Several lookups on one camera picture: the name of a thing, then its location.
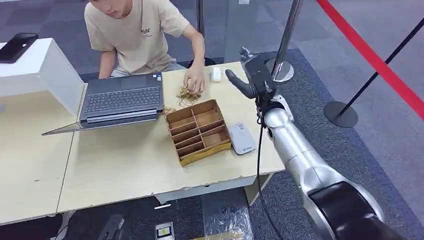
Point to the person's left hand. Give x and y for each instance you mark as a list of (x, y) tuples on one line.
[(195, 79)]

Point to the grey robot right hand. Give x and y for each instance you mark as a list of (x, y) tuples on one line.
[(260, 78)]

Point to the pile of tan rubber bands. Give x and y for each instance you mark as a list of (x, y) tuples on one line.
[(188, 97)]

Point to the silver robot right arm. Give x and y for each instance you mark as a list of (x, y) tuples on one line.
[(308, 165)]

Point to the small white mouse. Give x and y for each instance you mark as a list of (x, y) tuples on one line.
[(216, 74)]

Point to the small tan rubber band clump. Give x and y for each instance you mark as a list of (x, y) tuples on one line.
[(169, 110)]

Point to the wooden divided card box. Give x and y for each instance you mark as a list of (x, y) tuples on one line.
[(198, 132)]

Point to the dark pole with black base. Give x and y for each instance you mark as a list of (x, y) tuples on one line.
[(200, 20)]

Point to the pale grey card reader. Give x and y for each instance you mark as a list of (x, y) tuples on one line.
[(242, 139)]

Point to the person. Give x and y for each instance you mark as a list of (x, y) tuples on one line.
[(139, 36)]

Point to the dark grey laptop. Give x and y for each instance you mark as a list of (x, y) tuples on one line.
[(122, 99)]

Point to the pale wooden desk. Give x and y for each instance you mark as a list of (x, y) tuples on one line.
[(30, 159), (132, 165)]

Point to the small white floor strip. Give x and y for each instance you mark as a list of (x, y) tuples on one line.
[(162, 206)]

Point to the clear plastic wrap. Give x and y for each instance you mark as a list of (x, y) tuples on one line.
[(228, 225)]

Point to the floor power socket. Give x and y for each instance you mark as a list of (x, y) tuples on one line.
[(164, 231)]

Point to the black floor device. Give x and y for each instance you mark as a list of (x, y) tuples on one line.
[(111, 228)]

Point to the black flat device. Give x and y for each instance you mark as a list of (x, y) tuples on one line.
[(16, 46)]

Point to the chrome stanchion post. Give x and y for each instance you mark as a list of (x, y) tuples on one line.
[(283, 49)]

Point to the black stanchion post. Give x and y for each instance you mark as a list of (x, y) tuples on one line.
[(341, 114)]

